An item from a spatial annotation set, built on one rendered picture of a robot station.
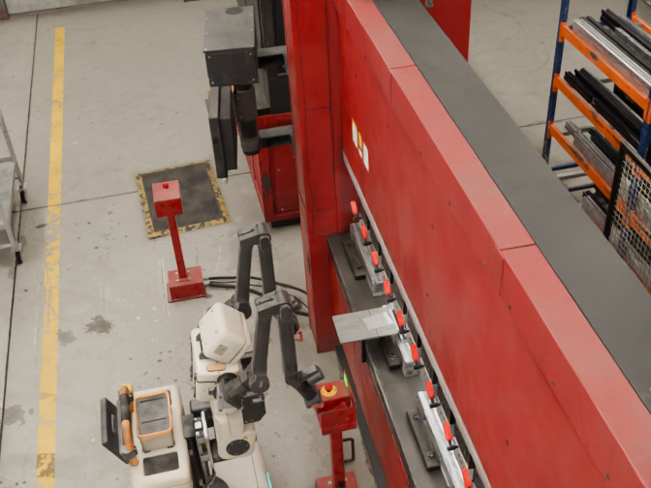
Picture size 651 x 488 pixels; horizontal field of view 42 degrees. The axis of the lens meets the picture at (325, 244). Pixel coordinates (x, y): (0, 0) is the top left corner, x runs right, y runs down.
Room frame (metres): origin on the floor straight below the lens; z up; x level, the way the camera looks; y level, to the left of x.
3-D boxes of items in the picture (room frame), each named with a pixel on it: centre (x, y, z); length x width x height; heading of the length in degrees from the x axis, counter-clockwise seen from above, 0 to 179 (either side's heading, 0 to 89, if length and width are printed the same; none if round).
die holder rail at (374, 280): (3.38, -0.21, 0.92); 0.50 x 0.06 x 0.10; 10
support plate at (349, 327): (2.82, -0.15, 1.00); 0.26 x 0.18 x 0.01; 100
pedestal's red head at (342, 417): (2.59, 0.01, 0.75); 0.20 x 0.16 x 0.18; 11
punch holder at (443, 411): (2.08, -0.43, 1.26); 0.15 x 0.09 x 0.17; 10
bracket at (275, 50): (4.08, 0.19, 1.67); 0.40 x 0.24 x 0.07; 10
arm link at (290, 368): (2.33, 0.17, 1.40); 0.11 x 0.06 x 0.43; 11
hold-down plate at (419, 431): (2.24, -0.35, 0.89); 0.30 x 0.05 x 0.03; 10
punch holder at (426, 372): (2.27, -0.40, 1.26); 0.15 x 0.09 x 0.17; 10
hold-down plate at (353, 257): (3.42, -0.14, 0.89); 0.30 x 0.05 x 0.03; 10
